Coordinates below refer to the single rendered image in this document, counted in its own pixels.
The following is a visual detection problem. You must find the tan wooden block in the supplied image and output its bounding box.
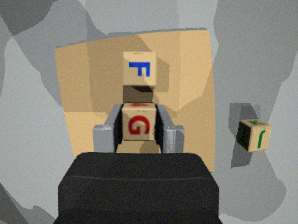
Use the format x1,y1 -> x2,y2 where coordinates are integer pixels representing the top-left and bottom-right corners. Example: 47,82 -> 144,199
238,119 -> 272,152
122,52 -> 157,87
122,102 -> 157,141

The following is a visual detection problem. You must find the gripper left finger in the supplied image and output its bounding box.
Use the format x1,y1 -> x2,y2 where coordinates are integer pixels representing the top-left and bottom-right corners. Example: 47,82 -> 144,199
92,104 -> 124,153

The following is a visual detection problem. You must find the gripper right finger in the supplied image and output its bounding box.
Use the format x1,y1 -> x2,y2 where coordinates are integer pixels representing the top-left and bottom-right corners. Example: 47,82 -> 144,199
155,104 -> 185,153

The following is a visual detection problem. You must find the tan flat mat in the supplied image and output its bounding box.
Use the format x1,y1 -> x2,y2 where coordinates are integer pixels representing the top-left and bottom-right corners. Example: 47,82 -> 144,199
55,30 -> 215,172

